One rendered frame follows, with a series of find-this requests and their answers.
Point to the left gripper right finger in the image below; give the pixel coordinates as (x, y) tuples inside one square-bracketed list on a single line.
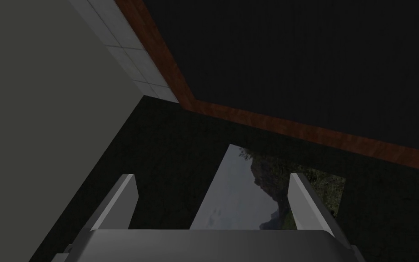
[(306, 207)]

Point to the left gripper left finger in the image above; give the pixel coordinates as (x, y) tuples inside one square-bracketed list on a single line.
[(116, 205)]

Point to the landscape picture on wall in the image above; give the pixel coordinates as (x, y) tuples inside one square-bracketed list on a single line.
[(236, 196)]

